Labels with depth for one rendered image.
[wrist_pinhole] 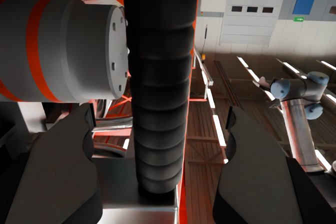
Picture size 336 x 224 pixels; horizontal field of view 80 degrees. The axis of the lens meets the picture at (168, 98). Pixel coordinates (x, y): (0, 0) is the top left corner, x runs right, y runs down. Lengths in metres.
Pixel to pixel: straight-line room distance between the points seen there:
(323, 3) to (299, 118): 14.83
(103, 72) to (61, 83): 0.05
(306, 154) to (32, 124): 0.84
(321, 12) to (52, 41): 15.60
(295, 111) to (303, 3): 14.19
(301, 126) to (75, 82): 0.80
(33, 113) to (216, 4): 11.18
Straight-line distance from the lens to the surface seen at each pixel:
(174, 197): 0.17
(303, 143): 0.91
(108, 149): 0.34
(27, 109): 0.38
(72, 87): 0.27
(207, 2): 11.34
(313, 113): 1.04
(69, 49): 0.25
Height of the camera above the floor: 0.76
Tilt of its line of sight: 29 degrees up
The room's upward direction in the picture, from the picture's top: 178 degrees counter-clockwise
